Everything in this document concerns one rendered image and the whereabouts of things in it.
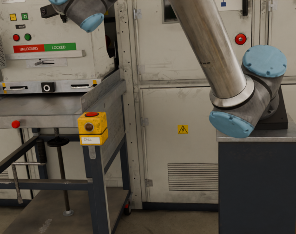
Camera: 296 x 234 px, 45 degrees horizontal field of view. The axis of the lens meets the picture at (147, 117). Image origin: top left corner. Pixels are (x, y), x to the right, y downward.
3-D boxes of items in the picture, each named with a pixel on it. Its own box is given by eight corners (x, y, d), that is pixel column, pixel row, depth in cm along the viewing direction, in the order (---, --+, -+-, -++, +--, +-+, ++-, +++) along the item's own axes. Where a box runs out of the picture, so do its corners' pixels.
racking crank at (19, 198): (16, 204, 157) (3, 140, 149) (19, 200, 160) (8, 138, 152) (52, 205, 155) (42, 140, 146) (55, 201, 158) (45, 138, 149)
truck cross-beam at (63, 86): (102, 91, 174) (101, 79, 172) (-1, 94, 183) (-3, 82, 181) (105, 88, 178) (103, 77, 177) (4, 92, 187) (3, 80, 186)
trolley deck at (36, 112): (92, 127, 145) (90, 113, 143) (-47, 129, 155) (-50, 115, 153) (126, 89, 209) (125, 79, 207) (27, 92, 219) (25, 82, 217)
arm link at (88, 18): (110, 7, 134) (84, -14, 133) (91, 28, 130) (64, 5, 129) (105, 20, 143) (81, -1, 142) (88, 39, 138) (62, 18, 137)
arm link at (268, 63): (285, 80, 137) (297, 49, 122) (266, 113, 131) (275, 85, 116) (248, 64, 143) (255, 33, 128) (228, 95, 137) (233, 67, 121)
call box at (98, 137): (102, 146, 121) (99, 117, 118) (80, 146, 122) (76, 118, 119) (108, 138, 129) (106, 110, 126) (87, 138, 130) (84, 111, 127)
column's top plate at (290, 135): (287, 116, 162) (287, 112, 161) (305, 142, 132) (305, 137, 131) (215, 117, 168) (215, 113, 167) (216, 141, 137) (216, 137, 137)
